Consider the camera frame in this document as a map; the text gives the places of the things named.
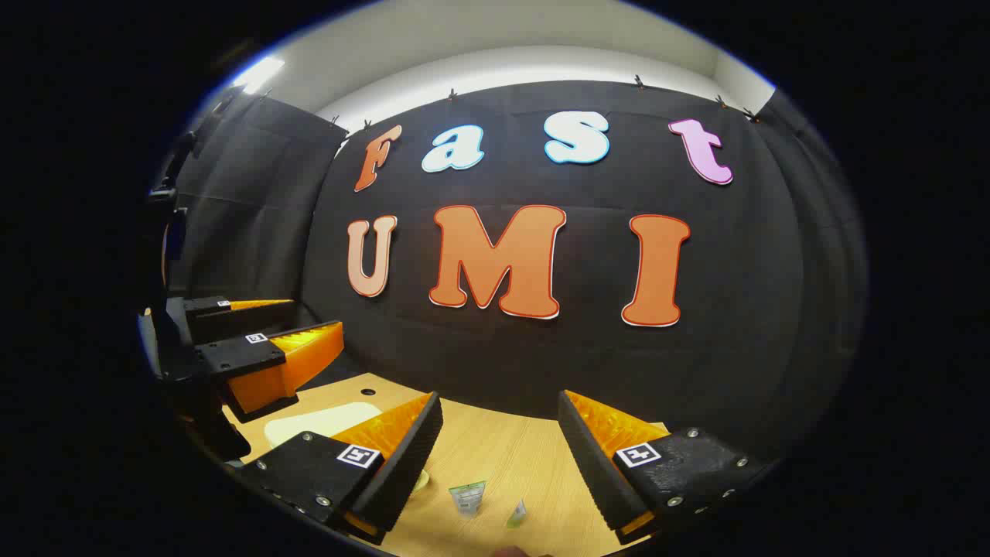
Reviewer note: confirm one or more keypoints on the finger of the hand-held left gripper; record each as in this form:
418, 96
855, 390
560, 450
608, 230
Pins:
240, 321
240, 357

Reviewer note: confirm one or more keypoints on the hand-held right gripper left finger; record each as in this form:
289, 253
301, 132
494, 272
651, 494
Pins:
402, 472

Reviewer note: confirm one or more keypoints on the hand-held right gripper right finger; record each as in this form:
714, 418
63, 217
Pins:
595, 464

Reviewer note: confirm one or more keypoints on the white tube with green crimp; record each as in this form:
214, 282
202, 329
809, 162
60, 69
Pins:
468, 497

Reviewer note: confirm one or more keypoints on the slim tube with green cap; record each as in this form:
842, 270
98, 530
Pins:
517, 515

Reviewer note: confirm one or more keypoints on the black backdrop cloth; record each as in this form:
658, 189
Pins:
541, 371

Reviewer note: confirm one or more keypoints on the pale yellow suitcase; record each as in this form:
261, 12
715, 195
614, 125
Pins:
325, 422

